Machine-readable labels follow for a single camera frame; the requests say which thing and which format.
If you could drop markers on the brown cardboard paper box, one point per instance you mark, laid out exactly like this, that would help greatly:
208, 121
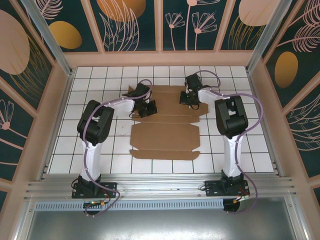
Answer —
165, 135

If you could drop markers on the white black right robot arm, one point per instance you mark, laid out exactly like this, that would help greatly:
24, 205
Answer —
232, 160

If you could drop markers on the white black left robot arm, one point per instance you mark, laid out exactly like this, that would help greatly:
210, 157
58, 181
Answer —
91, 160

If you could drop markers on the yellow power connector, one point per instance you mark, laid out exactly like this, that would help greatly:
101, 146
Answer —
241, 198

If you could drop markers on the grey metal sheet panel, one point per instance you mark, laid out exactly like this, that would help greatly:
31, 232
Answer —
160, 225

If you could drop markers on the aluminium side rail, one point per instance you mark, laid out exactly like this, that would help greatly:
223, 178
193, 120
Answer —
257, 100
57, 127

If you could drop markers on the long aluminium mounting rail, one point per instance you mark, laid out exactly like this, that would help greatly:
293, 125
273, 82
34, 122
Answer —
160, 185

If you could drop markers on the aluminium corner post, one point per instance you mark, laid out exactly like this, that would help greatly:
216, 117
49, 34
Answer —
55, 50
265, 37

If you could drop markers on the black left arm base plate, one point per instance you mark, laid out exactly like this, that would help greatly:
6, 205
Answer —
110, 187

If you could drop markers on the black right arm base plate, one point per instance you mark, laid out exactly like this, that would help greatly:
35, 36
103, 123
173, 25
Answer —
212, 187

